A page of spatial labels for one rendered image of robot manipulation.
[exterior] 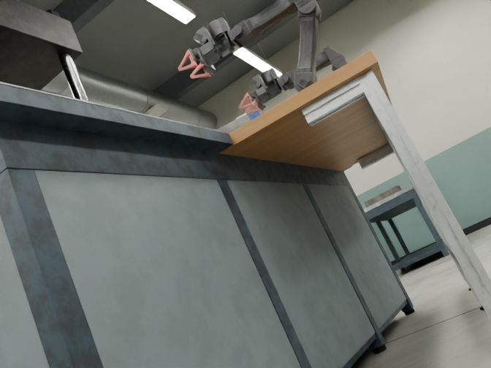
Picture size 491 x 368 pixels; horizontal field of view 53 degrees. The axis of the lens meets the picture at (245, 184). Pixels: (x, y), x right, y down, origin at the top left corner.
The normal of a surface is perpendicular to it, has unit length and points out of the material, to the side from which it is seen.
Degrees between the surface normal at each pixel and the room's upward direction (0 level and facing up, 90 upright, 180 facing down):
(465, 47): 90
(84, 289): 90
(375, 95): 90
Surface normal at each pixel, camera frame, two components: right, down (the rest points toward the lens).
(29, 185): 0.79, -0.47
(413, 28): -0.43, -0.04
